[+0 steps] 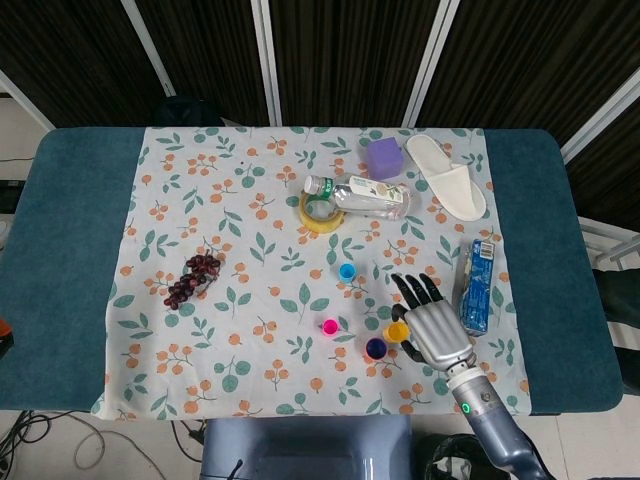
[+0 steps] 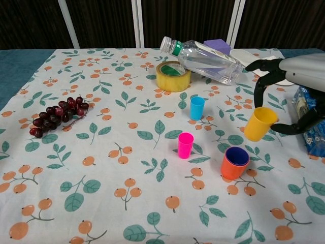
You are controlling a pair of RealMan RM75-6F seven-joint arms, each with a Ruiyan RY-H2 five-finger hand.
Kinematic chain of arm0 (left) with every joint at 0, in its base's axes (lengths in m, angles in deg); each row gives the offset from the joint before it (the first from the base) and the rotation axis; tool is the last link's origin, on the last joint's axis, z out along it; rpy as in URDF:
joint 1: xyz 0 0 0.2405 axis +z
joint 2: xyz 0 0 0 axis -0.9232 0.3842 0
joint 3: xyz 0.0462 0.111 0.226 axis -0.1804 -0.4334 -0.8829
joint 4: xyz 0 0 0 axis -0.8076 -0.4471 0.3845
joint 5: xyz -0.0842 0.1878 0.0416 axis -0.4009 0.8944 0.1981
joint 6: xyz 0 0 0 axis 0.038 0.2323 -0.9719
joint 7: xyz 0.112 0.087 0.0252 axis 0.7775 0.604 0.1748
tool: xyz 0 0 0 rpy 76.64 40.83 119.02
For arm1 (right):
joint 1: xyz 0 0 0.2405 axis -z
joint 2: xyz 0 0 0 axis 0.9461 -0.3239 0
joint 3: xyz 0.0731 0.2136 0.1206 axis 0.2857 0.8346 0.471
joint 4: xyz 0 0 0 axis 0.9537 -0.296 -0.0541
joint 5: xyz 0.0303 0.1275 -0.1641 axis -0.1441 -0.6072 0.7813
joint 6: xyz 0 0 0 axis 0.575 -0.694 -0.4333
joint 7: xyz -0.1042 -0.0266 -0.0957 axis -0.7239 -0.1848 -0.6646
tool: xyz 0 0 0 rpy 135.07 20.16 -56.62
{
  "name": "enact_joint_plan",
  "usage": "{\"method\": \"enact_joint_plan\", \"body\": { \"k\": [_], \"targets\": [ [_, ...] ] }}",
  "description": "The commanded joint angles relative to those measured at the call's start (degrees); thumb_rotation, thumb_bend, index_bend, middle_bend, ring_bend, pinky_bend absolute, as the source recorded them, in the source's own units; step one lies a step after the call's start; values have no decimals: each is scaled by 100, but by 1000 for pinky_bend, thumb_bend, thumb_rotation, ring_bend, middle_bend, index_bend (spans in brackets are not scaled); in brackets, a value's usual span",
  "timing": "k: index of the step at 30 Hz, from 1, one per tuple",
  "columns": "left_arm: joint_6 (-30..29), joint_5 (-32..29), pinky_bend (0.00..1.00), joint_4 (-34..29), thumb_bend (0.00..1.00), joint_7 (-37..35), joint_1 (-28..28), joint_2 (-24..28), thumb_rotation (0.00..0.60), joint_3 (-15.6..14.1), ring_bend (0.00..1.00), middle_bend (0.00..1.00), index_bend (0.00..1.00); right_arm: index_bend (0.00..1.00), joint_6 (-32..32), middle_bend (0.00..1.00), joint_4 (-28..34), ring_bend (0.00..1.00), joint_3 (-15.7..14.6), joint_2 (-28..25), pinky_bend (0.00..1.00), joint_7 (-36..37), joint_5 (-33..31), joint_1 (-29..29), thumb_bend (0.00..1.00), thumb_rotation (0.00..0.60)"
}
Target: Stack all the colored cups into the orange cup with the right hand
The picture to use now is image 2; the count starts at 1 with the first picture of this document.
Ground purple foam cube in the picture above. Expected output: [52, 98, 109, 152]
[204, 39, 231, 54]

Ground dark blue plastic cup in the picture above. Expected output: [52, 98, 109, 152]
[225, 146, 249, 166]

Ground dark folding screen white frames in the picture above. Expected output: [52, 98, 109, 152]
[0, 0, 325, 50]

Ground bunch of dark red grapes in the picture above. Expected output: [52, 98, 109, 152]
[29, 95, 90, 139]

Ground white floral tablecloth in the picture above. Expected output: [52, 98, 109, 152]
[0, 47, 325, 244]

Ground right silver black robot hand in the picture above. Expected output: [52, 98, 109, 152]
[245, 52, 325, 137]

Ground yellow plastic cup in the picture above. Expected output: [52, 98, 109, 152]
[243, 106, 279, 142]

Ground orange plastic cup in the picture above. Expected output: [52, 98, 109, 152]
[220, 147, 251, 180]

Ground blue plastic snack package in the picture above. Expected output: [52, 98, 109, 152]
[290, 85, 325, 156]

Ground clear plastic water bottle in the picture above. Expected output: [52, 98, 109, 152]
[159, 36, 244, 86]

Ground white disposable slipper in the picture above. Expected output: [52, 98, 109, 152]
[230, 49, 293, 86]

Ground pink plastic cup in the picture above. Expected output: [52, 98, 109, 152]
[177, 132, 194, 159]

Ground yellow packing tape roll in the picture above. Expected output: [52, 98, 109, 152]
[155, 60, 192, 93]

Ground light blue plastic cup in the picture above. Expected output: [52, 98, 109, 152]
[190, 96, 206, 121]

